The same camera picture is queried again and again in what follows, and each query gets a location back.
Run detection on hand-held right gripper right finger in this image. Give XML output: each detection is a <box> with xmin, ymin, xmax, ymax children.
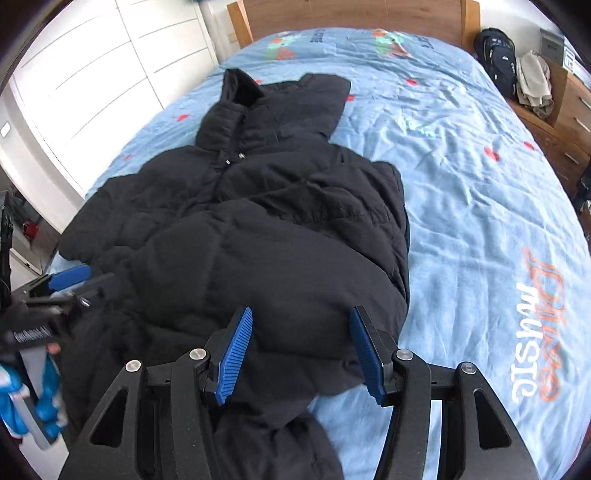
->
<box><xmin>349</xmin><ymin>305</ymin><xmax>542</xmax><ymax>480</ymax></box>

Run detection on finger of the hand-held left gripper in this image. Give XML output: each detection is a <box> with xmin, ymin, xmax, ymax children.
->
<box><xmin>55</xmin><ymin>272</ymin><xmax>118</xmax><ymax>324</ymax></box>
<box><xmin>46</xmin><ymin>264</ymin><xmax>92</xmax><ymax>295</ymax></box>

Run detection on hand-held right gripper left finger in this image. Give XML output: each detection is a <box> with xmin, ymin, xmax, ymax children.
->
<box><xmin>58</xmin><ymin>305</ymin><xmax>254</xmax><ymax>480</ymax></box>

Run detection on black puffer jacket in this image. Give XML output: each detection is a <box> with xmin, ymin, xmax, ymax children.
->
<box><xmin>56</xmin><ymin>68</ymin><xmax>411</xmax><ymax>480</ymax></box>

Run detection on beige clothes pile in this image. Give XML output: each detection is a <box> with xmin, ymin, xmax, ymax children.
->
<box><xmin>514</xmin><ymin>51</ymin><xmax>556</xmax><ymax>119</ymax></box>

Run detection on person's left hand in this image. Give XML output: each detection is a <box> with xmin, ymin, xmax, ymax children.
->
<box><xmin>0</xmin><ymin>344</ymin><xmax>70</xmax><ymax>446</ymax></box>

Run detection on light blue printed blanket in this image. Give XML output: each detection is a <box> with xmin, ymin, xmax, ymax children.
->
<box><xmin>46</xmin><ymin>27</ymin><xmax>591</xmax><ymax>480</ymax></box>

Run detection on white wardrobe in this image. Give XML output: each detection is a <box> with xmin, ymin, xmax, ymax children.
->
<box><xmin>8</xmin><ymin>0</ymin><xmax>221</xmax><ymax>234</ymax></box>

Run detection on wooden dresser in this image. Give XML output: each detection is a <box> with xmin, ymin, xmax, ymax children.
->
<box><xmin>505</xmin><ymin>59</ymin><xmax>591</xmax><ymax>197</ymax></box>

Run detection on dark backpack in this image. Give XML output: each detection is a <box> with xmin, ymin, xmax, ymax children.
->
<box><xmin>473</xmin><ymin>28</ymin><xmax>519</xmax><ymax>99</ymax></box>

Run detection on wooden bed headboard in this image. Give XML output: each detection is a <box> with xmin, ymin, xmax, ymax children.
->
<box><xmin>226</xmin><ymin>0</ymin><xmax>482</xmax><ymax>51</ymax></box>

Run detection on grey storage box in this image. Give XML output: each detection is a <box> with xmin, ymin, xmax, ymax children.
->
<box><xmin>539</xmin><ymin>28</ymin><xmax>567</xmax><ymax>64</ymax></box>

